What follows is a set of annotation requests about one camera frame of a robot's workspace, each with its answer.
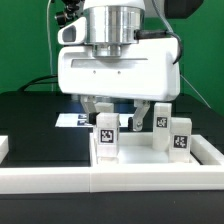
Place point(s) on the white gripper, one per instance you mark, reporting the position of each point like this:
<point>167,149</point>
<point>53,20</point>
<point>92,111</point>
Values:
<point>146,70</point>

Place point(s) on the white square tabletop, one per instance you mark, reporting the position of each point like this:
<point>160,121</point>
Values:
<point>134,148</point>

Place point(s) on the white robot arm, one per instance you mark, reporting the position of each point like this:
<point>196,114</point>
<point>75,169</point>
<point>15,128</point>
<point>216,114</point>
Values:
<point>108,53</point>

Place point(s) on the white sheet with fiducial markers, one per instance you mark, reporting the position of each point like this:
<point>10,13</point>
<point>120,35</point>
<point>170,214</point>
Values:
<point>79,120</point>

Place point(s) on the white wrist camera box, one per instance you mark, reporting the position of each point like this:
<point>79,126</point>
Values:
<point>74,33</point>

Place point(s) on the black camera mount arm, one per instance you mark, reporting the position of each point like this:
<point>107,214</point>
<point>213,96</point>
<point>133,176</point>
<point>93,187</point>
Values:
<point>73,9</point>

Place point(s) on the white U-shaped fence wall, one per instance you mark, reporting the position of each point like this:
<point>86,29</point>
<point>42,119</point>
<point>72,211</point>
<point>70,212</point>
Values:
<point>204,172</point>

